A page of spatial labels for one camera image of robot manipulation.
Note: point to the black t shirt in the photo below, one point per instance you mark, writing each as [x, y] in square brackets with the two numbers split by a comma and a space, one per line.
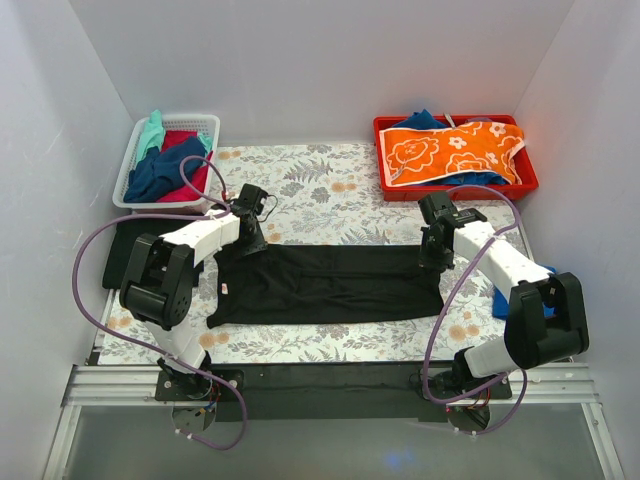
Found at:
[324, 284]
[125, 236]

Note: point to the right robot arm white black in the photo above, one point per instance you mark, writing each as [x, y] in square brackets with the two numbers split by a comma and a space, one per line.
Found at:
[546, 319]

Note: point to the folded black t shirt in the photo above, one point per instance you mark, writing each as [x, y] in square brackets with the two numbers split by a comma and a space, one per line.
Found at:
[125, 236]

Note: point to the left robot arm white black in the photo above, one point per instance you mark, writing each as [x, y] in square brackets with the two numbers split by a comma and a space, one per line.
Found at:
[159, 279]

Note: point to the navy blue t shirt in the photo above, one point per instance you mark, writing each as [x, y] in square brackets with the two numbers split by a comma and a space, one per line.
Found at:
[158, 173]

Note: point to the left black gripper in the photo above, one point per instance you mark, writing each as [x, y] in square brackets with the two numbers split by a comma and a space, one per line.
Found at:
[252, 240]

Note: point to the red plastic bin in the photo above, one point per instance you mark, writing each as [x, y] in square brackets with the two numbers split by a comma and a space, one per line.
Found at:
[514, 192]

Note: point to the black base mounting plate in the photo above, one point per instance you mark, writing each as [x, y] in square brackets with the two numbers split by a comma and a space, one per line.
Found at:
[334, 391]

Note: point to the aluminium frame rail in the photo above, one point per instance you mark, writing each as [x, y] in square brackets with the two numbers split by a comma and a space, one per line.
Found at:
[131, 423]

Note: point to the orange floral cloth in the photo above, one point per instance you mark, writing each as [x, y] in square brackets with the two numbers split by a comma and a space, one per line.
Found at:
[412, 157]

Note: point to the teal t shirt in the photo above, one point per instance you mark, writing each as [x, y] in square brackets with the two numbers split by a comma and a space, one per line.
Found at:
[153, 136]

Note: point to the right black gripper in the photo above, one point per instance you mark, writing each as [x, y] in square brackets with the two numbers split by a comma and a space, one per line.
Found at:
[433, 253]

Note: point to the folded blue t shirt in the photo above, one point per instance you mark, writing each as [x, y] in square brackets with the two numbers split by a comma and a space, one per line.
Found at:
[500, 307]

